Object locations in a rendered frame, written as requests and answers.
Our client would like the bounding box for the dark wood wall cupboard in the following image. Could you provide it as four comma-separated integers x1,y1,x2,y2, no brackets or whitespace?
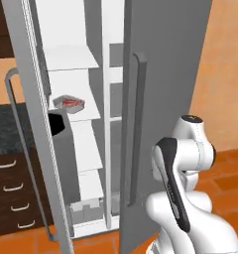
0,0,15,60

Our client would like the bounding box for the white freezer rack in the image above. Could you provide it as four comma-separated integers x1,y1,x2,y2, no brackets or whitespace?
78,169,105,201
43,44,100,71
70,120,104,174
59,98,102,123

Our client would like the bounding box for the grey open freezer door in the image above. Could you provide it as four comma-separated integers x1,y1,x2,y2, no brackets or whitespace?
1,0,75,254

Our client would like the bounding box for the grey freezer door handle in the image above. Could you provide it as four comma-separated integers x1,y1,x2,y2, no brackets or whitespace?
4,66,59,243

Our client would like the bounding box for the dark wood drawer cabinet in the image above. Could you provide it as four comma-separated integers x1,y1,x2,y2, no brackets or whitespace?
0,148,55,238

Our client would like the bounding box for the white meat container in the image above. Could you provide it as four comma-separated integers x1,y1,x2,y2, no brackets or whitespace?
52,94,86,114

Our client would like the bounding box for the white freezer interior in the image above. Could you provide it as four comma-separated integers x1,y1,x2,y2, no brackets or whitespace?
34,0,126,240

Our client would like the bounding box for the red steak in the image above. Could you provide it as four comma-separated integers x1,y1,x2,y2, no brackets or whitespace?
60,97,80,107

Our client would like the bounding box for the grey closed fridge door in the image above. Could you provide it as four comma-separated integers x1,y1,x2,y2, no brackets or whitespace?
118,0,213,254

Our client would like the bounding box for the grey door dispenser housing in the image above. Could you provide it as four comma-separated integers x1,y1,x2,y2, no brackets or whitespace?
47,109,81,212

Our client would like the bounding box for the silver drawer handle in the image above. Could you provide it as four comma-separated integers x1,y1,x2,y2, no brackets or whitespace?
0,159,18,170
2,182,25,193
17,219,37,230
10,201,31,213

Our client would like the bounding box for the clear freezer drawer bin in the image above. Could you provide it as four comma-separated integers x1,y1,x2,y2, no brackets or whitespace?
68,196,104,224

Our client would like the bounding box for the grey fridge door handle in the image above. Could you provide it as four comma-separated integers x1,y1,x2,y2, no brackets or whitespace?
126,52,148,207

